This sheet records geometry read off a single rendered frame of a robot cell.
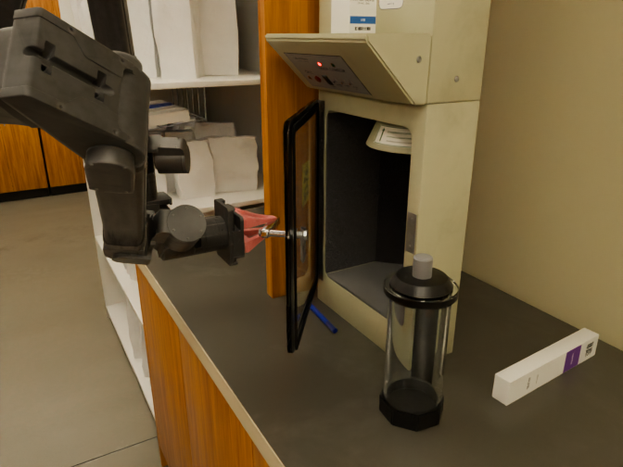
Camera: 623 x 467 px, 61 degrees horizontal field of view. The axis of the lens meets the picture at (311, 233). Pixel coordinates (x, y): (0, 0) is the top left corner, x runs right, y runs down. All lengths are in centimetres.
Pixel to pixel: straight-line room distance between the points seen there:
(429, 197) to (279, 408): 42
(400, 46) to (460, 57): 12
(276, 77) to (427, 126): 38
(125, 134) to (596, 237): 96
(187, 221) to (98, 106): 36
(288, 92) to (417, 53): 38
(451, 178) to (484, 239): 51
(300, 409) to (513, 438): 33
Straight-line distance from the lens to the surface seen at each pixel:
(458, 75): 87
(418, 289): 76
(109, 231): 76
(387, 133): 95
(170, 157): 108
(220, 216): 89
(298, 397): 93
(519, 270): 133
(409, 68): 80
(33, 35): 46
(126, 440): 237
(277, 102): 111
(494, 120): 132
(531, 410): 97
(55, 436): 249
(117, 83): 49
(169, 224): 78
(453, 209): 92
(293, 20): 112
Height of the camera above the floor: 151
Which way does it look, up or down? 21 degrees down
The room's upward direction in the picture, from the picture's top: straight up
